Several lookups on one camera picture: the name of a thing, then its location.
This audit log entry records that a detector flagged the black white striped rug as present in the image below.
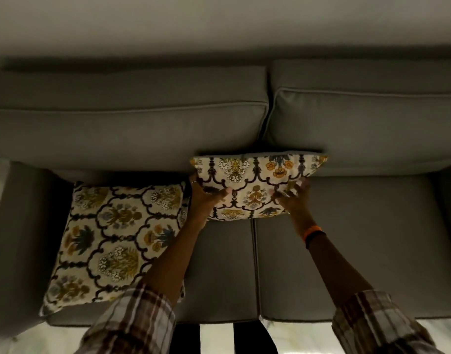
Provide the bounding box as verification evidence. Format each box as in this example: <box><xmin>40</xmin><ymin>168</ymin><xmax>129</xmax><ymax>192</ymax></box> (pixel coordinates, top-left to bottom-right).
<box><xmin>188</xmin><ymin>318</ymin><xmax>279</xmax><ymax>354</ymax></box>

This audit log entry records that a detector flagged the grey fabric sofa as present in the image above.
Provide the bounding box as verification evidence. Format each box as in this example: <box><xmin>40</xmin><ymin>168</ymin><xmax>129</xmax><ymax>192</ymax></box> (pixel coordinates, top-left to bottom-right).
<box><xmin>0</xmin><ymin>57</ymin><xmax>451</xmax><ymax>338</ymax></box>

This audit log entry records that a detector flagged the person's right forearm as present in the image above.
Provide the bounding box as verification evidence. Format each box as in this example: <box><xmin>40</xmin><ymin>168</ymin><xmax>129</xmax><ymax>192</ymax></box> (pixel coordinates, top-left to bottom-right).
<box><xmin>306</xmin><ymin>234</ymin><xmax>374</xmax><ymax>311</ymax></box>

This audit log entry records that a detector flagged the black wristband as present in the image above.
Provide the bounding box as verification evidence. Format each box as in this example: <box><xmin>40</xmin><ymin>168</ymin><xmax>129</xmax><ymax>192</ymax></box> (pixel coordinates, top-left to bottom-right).
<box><xmin>305</xmin><ymin>231</ymin><xmax>327</xmax><ymax>250</ymax></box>

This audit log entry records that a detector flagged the person's right hand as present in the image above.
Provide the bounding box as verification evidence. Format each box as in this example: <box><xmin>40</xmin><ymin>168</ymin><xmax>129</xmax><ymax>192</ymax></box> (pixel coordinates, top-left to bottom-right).
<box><xmin>271</xmin><ymin>177</ymin><xmax>319</xmax><ymax>236</ymax></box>

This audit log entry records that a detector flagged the orange wristband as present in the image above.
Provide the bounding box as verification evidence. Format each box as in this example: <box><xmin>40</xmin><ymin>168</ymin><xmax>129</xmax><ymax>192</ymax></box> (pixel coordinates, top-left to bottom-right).
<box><xmin>303</xmin><ymin>225</ymin><xmax>323</xmax><ymax>243</ymax></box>

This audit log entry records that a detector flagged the wide grey back cushion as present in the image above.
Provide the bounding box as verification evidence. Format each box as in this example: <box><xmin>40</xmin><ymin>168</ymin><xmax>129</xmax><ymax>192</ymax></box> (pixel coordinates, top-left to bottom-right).
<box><xmin>0</xmin><ymin>66</ymin><xmax>271</xmax><ymax>171</ymax></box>

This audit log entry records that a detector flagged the grey back cushion with piping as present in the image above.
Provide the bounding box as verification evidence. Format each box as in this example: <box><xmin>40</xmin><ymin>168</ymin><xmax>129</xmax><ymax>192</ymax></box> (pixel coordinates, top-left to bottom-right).
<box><xmin>264</xmin><ymin>59</ymin><xmax>451</xmax><ymax>177</ymax></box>

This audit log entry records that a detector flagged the plaid flannel shirt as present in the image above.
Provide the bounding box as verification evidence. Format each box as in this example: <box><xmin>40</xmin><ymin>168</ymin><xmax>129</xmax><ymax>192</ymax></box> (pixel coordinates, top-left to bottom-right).
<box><xmin>74</xmin><ymin>282</ymin><xmax>447</xmax><ymax>354</ymax></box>

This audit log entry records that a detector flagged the grey sofa seat cushion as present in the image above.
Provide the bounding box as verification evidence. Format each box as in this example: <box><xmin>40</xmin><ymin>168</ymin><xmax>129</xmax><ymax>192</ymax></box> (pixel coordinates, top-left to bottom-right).
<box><xmin>253</xmin><ymin>173</ymin><xmax>451</xmax><ymax>323</ymax></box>
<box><xmin>45</xmin><ymin>169</ymin><xmax>262</xmax><ymax>326</ymax></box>

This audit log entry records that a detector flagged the large floral throw pillow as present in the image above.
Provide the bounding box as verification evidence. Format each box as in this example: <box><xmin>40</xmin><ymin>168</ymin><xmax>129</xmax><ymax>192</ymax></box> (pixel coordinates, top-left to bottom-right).
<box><xmin>39</xmin><ymin>180</ymin><xmax>191</xmax><ymax>317</ymax></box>

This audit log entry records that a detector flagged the person's left forearm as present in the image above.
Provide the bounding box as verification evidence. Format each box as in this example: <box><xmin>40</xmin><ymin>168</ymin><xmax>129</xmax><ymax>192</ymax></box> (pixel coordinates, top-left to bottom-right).
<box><xmin>139</xmin><ymin>215</ymin><xmax>211</xmax><ymax>307</ymax></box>

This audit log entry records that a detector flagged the person's left hand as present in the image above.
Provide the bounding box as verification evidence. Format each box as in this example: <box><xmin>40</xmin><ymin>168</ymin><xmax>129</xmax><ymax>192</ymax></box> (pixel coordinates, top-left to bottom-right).
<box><xmin>188</xmin><ymin>173</ymin><xmax>234</xmax><ymax>230</ymax></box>

